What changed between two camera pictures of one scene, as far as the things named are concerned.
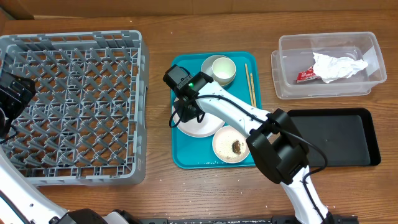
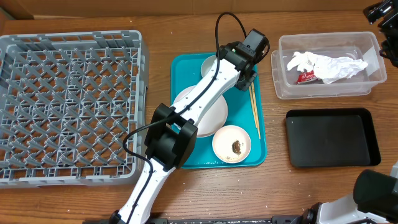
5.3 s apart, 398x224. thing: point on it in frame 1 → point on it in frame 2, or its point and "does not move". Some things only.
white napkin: [329, 69] does not move
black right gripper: [187, 119] → [387, 25]
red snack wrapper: [308, 76] does not move
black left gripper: [16, 104] → [245, 83]
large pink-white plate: [209, 125] does not move
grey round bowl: [206, 66] does not move
